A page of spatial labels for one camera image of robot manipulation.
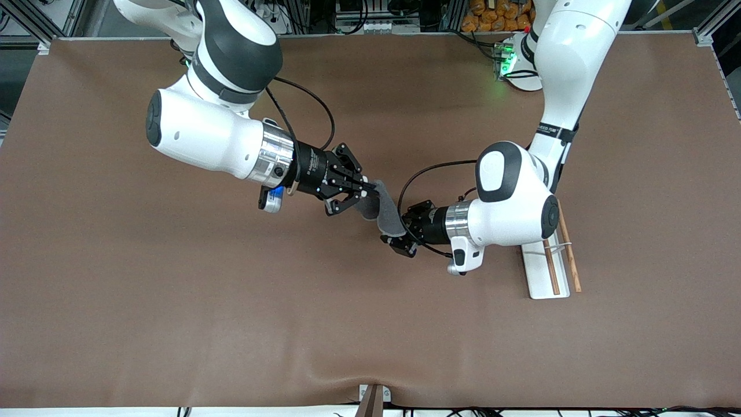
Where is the aluminium frame profile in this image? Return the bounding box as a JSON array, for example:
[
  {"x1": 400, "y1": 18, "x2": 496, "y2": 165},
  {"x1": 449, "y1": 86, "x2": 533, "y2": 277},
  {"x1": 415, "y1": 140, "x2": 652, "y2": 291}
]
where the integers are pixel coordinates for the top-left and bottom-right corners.
[{"x1": 693, "y1": 0, "x2": 741, "y2": 47}]

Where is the metal table clamp bracket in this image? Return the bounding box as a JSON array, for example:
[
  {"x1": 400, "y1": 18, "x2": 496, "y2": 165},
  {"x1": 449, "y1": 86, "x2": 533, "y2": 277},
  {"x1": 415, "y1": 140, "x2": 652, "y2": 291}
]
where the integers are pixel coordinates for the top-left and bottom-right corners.
[{"x1": 359, "y1": 384, "x2": 392, "y2": 404}]

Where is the white rack base tray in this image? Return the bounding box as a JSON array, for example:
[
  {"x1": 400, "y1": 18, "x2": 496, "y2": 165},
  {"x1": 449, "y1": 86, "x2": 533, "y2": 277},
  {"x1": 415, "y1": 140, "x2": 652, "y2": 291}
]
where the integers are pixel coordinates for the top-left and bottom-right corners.
[{"x1": 521, "y1": 242, "x2": 571, "y2": 300}]

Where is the right wooden chopstick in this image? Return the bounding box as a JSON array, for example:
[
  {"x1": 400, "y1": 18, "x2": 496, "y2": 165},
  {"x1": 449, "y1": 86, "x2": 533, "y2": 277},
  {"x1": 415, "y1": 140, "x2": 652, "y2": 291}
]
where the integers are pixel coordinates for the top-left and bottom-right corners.
[{"x1": 557, "y1": 200, "x2": 582, "y2": 293}]

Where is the dark grey towel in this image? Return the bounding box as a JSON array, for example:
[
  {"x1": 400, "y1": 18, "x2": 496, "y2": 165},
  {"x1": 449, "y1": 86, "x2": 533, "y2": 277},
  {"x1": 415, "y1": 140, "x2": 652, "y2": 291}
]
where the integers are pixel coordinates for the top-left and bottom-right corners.
[{"x1": 354, "y1": 178, "x2": 409, "y2": 239}]

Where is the wooden chopstick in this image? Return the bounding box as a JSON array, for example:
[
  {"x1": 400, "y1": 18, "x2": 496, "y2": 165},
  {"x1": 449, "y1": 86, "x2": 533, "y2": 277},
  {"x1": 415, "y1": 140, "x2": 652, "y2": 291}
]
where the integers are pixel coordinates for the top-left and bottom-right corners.
[
  {"x1": 557, "y1": 200, "x2": 582, "y2": 293},
  {"x1": 543, "y1": 239, "x2": 561, "y2": 296}
]

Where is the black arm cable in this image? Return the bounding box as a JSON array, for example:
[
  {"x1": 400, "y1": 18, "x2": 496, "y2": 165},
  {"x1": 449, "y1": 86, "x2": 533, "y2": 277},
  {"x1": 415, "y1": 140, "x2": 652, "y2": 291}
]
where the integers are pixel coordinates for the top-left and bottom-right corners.
[
  {"x1": 397, "y1": 160, "x2": 481, "y2": 258},
  {"x1": 265, "y1": 75, "x2": 336, "y2": 152}
]

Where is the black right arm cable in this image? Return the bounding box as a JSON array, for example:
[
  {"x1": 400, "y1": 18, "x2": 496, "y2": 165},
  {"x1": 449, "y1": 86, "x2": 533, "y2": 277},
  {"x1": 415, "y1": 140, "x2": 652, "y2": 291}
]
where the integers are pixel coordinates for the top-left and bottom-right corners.
[{"x1": 265, "y1": 75, "x2": 336, "y2": 152}]

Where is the brown table cover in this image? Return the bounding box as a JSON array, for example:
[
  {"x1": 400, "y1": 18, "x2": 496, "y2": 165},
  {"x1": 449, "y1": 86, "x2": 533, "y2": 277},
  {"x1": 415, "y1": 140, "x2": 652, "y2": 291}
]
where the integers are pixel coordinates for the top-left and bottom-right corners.
[{"x1": 0, "y1": 32, "x2": 741, "y2": 409}]

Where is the orange packaged goods pile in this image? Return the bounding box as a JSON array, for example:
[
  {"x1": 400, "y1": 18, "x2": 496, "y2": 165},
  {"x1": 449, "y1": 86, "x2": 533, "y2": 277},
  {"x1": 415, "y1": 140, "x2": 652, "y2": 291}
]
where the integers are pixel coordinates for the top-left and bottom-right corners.
[{"x1": 461, "y1": 0, "x2": 536, "y2": 33}]

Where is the white socket bar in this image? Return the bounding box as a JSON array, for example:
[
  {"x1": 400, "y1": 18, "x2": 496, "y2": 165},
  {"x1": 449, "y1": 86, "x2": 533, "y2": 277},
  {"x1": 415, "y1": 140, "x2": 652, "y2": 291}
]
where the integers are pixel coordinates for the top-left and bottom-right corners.
[{"x1": 336, "y1": 17, "x2": 420, "y2": 34}]

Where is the left wooden chopstick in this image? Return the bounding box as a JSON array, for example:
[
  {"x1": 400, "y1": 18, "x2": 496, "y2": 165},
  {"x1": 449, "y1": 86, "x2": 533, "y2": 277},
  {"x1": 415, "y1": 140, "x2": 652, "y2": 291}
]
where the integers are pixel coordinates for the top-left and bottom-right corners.
[{"x1": 543, "y1": 239, "x2": 561, "y2": 296}]

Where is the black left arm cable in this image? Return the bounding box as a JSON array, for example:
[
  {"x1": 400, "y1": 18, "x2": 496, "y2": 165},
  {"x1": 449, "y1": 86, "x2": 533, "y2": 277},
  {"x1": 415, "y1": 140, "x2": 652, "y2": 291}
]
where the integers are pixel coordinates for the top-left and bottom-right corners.
[{"x1": 397, "y1": 160, "x2": 481, "y2": 258}]

